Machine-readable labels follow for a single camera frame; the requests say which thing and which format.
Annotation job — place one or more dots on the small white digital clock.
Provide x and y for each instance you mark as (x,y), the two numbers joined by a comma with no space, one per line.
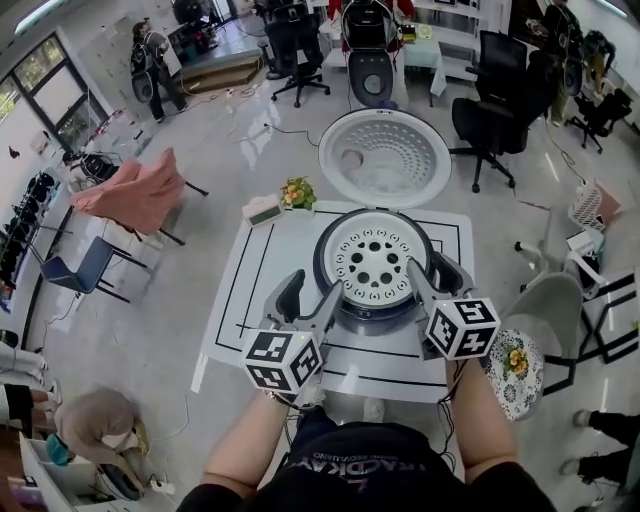
(263,212)

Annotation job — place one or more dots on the white open cabinet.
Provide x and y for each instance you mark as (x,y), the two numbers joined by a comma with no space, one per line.
(55,475)

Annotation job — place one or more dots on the rack of black bags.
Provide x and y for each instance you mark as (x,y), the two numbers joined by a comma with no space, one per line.
(30,185)

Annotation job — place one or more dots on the navy blue rice cooker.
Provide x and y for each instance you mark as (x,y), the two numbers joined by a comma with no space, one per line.
(385,150)

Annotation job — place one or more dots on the floral patterned round stool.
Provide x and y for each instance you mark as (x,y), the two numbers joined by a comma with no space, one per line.
(515,395)

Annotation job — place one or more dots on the person's right forearm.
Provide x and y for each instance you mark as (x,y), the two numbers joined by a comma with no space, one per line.
(480,425)

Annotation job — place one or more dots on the silver wristwatch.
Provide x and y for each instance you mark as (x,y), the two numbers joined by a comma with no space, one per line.
(277,397)

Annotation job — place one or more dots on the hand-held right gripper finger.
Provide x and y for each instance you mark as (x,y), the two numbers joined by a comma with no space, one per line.
(450,280)
(422,287)

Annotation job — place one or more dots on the wooden step platform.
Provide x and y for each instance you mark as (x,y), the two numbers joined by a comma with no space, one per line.
(220,75)

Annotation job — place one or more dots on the black office chair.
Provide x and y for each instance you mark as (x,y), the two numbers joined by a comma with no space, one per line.
(600,115)
(492,115)
(295,45)

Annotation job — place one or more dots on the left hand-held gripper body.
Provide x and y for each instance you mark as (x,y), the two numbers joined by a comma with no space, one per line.
(280,357)

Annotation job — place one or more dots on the potted yellow flowers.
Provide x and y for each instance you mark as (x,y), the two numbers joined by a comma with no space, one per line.
(298,192)

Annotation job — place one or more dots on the table with pale cloth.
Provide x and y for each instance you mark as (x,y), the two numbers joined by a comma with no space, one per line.
(425,60)

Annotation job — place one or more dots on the grey-green shell chair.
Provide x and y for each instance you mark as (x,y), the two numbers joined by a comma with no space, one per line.
(550,310)

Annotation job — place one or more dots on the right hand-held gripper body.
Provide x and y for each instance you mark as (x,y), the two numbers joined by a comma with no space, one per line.
(460,330)

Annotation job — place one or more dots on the white perforated steamer tray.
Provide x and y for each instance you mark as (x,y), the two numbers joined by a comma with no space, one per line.
(374,261)

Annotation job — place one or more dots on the white perforated basket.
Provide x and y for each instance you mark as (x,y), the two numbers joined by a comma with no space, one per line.
(590,210)

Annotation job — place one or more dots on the person's black printed shirt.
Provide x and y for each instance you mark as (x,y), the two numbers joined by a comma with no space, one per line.
(360,480)

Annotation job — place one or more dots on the chair with pink cloth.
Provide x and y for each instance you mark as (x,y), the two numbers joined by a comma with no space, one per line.
(135,195)

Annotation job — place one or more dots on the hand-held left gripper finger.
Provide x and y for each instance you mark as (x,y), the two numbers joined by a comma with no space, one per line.
(287,297)
(325,307)

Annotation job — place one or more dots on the navy blue chair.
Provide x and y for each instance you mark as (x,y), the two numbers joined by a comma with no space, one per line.
(75,272)

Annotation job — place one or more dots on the white open box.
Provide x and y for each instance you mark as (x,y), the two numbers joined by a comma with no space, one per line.
(582,245)

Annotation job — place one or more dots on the person's left forearm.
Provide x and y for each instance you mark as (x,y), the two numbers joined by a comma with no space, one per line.
(240,450)

